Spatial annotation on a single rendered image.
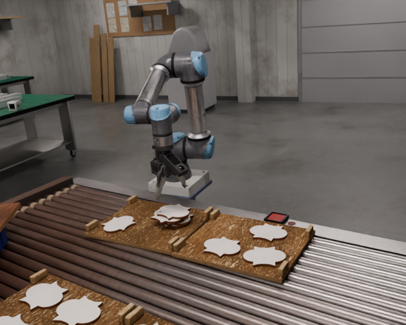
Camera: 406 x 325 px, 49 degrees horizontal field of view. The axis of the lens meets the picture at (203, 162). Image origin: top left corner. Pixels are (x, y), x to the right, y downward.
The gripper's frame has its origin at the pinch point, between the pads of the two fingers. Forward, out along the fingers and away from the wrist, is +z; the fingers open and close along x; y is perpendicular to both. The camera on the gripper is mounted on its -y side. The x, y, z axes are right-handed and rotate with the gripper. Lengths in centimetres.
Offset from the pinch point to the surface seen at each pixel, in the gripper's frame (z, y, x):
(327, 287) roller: 14, -67, -1
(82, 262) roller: 14.1, 6.9, 38.9
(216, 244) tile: 11.0, -26.8, 4.1
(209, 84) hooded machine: 58, 446, -481
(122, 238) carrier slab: 12.0, 6.4, 21.3
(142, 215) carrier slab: 12.1, 16.1, 4.1
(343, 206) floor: 106, 48, -233
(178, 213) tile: 6.9, -3.7, 0.8
